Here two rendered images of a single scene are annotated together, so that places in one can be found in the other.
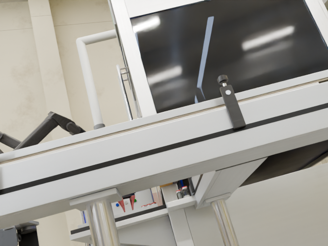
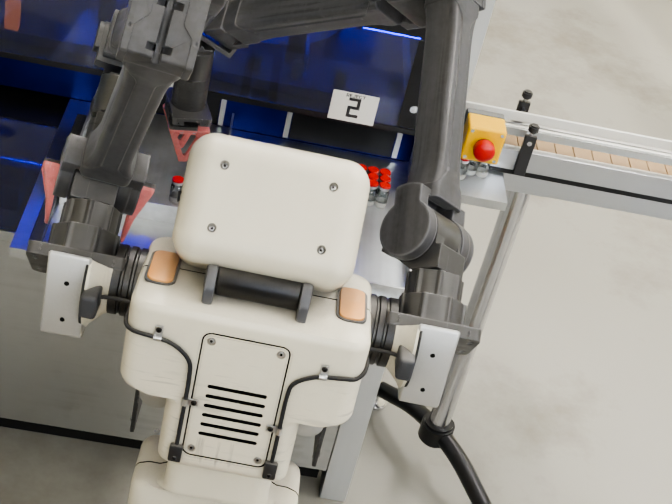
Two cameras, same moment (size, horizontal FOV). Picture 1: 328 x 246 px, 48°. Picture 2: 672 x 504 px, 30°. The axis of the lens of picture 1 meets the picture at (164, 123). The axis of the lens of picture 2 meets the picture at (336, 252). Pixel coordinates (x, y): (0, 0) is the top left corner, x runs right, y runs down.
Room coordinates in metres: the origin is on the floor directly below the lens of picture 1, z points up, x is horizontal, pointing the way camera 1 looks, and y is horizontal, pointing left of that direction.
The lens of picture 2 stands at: (1.72, 2.10, 2.13)
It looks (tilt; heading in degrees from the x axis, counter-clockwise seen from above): 36 degrees down; 268
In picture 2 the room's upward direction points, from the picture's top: 14 degrees clockwise
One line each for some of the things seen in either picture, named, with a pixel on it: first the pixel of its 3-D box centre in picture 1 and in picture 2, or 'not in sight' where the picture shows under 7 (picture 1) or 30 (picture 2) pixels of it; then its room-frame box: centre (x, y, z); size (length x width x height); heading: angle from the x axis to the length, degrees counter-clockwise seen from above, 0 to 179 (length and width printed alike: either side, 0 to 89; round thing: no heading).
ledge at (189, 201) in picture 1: (185, 202); (471, 181); (1.43, 0.01, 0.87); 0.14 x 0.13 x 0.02; 95
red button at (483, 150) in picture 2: not in sight; (483, 149); (1.44, 0.10, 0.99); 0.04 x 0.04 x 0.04; 5
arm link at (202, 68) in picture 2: not in sight; (193, 58); (1.96, 0.30, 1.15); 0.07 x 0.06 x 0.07; 124
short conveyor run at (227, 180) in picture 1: (214, 166); (605, 157); (1.17, -0.11, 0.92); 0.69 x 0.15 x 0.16; 5
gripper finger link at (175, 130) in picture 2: (125, 203); (185, 133); (1.96, 0.31, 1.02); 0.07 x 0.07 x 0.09; 20
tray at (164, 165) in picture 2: not in sight; (152, 155); (2.02, 0.22, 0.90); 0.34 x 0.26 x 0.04; 95
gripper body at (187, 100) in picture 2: not in sight; (189, 93); (1.96, 0.30, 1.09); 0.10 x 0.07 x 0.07; 110
